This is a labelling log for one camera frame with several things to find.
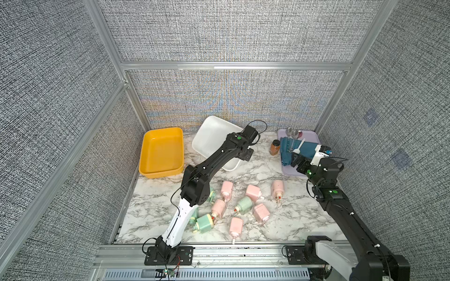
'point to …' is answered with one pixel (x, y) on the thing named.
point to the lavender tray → (312, 136)
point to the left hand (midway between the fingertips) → (247, 153)
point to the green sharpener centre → (245, 205)
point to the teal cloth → (288, 147)
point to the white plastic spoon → (297, 150)
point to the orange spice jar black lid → (275, 147)
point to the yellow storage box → (162, 152)
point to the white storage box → (212, 133)
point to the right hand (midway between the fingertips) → (301, 151)
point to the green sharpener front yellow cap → (204, 224)
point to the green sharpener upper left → (212, 196)
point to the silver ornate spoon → (289, 132)
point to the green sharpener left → (193, 221)
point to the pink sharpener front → (235, 228)
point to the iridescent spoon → (300, 134)
